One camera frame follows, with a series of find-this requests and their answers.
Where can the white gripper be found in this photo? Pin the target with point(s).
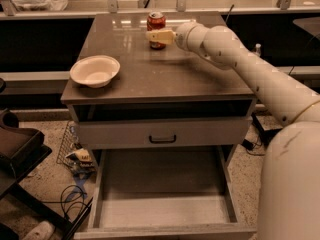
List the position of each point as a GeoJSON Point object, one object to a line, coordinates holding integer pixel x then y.
{"type": "Point", "coordinates": [181, 36]}

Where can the red coke can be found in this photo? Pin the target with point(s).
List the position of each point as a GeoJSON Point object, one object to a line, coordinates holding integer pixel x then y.
{"type": "Point", "coordinates": [155, 21]}

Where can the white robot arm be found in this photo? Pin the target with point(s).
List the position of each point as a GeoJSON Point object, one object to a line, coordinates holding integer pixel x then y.
{"type": "Point", "coordinates": [290, 178]}

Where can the grey drawer cabinet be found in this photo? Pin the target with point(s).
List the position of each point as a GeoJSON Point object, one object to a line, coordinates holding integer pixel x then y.
{"type": "Point", "coordinates": [167, 84]}

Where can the closed grey drawer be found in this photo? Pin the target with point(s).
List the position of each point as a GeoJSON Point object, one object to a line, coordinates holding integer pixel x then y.
{"type": "Point", "coordinates": [135, 134]}

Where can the open grey bottom drawer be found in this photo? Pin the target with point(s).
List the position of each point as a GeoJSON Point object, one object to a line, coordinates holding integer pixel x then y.
{"type": "Point", "coordinates": [164, 194]}

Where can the white paper bowl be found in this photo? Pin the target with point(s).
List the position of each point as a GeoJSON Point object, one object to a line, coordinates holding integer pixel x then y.
{"type": "Point", "coordinates": [95, 71]}

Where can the clear plastic water bottle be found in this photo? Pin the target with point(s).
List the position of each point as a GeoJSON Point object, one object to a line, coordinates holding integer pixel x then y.
{"type": "Point", "coordinates": [257, 50]}

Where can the black stand leg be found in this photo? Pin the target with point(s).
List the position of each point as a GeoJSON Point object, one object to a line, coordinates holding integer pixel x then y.
{"type": "Point", "coordinates": [265, 135]}

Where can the snack chip bag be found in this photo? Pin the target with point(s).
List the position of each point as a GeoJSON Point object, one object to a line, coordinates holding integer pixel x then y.
{"type": "Point", "coordinates": [79, 161]}

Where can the dark office chair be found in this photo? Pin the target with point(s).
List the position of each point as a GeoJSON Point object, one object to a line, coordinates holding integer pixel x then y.
{"type": "Point", "coordinates": [21, 151]}

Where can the white shoe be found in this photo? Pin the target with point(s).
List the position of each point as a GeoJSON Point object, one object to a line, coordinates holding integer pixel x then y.
{"type": "Point", "coordinates": [43, 231]}

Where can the black drawer handle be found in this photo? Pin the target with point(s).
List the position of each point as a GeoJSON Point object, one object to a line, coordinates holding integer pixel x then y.
{"type": "Point", "coordinates": [162, 140]}

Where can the wire mesh basket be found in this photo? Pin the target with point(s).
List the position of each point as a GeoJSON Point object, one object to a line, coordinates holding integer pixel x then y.
{"type": "Point", "coordinates": [70, 143]}

